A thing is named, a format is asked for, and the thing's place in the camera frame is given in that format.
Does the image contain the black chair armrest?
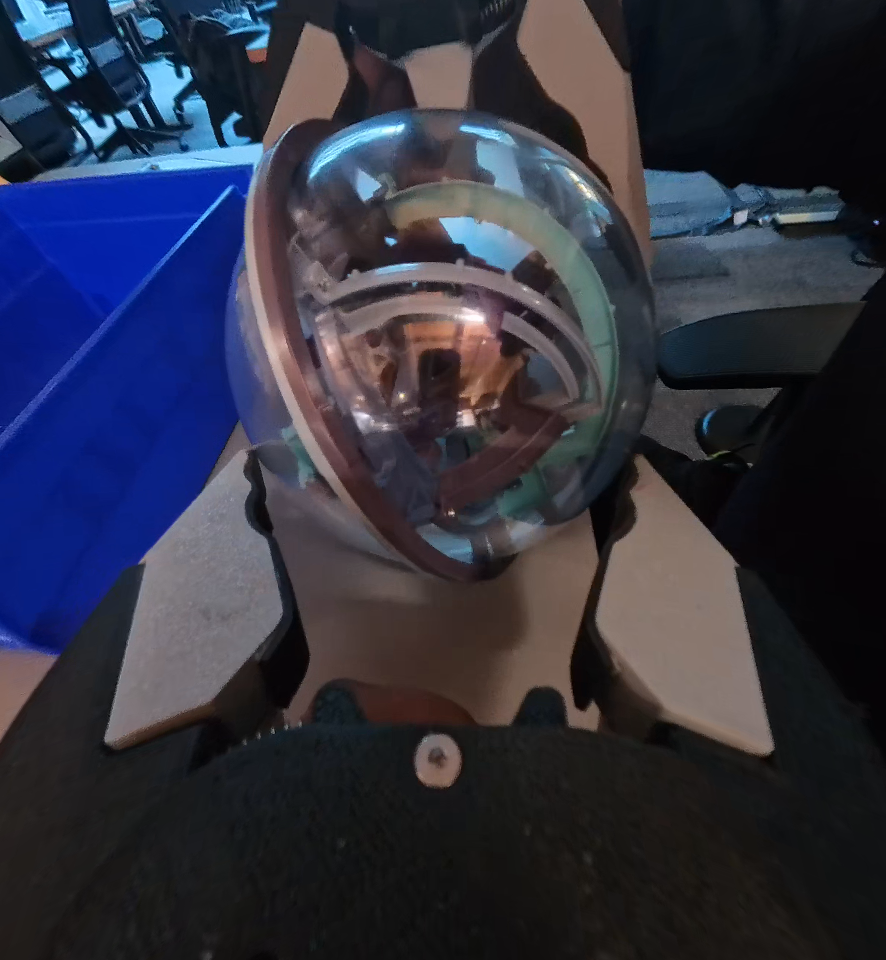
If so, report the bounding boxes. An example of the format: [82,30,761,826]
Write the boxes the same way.
[656,300,867,391]

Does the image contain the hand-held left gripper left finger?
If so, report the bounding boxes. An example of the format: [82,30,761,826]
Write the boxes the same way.
[104,450,309,751]

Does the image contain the blue plastic bin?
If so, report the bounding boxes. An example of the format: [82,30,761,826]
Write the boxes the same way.
[0,165,256,654]

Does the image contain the group of black office chairs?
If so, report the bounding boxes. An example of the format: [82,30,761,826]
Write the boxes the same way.
[0,0,279,162]

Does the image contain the person's dark clothing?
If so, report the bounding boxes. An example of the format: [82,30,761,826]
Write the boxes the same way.
[623,0,886,721]

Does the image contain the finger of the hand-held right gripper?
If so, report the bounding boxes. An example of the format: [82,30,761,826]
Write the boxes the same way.
[263,0,423,147]
[473,0,652,241]

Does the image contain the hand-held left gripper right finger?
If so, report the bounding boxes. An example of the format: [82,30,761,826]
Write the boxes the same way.
[570,442,777,757]

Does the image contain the clear plastic maze ball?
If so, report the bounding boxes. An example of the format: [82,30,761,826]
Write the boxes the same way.
[225,108,657,585]

